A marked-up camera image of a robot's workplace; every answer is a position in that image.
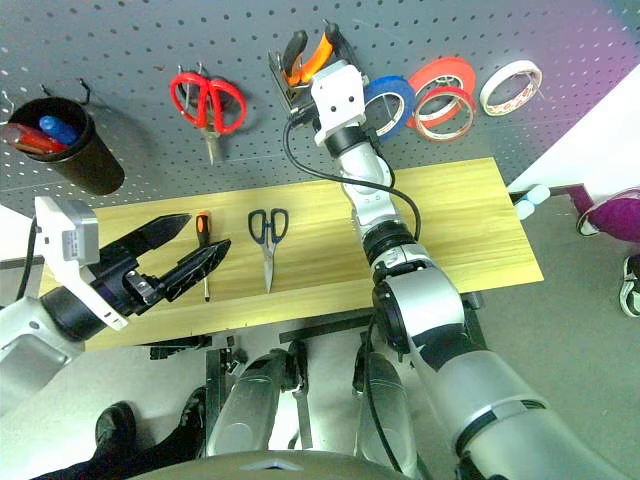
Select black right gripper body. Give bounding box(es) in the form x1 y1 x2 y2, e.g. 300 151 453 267
289 96 322 131

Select purple shoe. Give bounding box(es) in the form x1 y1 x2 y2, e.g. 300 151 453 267
574 186 640 242

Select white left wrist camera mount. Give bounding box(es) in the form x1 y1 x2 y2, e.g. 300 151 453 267
33 196 129 331

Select orange black pliers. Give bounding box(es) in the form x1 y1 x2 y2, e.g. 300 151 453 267
279 27 335 89

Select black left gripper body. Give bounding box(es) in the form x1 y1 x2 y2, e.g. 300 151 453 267
89 234 169 317

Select black metal post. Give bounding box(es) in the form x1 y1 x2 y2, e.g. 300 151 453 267
203 347 229 441

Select dark grey perforated pegboard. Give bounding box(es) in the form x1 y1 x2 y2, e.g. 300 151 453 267
0 0 640 209

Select solid red tape roll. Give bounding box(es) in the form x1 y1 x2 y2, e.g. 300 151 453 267
405 57 477 130

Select blue tape roll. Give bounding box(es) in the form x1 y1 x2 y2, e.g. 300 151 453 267
362 74 417 140

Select black metal crossbar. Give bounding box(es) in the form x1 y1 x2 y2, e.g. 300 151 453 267
278 315 381 345

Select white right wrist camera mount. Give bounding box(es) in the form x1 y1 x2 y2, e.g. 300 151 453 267
309 59 369 147

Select black white sneaker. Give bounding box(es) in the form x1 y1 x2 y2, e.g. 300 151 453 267
618 253 640 317

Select red handled screwdriver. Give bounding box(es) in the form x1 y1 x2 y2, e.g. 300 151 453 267
0 122 69 156

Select dark rounded robot torso edge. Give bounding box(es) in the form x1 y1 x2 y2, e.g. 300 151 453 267
127 449 416 480

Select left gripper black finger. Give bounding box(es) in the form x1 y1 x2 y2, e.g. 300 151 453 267
132 213 192 251
159 238 233 301

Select blue handled screwdriver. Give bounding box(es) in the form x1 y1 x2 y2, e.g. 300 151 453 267
38 114 81 147

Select black plastic cup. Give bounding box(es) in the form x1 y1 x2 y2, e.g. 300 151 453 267
7 96 126 197

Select red handled scissors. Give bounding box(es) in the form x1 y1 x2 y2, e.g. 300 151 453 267
168 72 249 166

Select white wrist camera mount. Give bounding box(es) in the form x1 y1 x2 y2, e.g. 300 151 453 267
309 59 369 147
33 196 129 331

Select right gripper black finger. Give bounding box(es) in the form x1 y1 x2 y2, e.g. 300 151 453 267
267 49 312 116
323 19 362 69

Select blue black scissors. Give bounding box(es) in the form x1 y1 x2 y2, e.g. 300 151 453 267
247 208 290 295

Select grey rounded robot leg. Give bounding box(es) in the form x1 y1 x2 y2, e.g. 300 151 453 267
207 349 296 459
352 344 419 476

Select orange black screwdriver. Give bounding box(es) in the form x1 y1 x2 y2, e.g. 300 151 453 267
194 210 212 303

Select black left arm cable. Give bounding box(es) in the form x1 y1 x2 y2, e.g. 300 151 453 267
14 217 41 301

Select white tape roll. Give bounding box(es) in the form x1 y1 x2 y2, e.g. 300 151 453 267
478 59 544 119

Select black metal stand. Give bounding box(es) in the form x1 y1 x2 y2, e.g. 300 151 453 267
462 292 489 351

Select clear red tape roll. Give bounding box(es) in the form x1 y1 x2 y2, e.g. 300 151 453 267
413 85 479 144

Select black metal bracket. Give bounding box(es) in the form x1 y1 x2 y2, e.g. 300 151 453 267
149 334 214 361

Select black shoe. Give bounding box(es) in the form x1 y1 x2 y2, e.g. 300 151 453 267
174 387 207 451
94 402 137 451

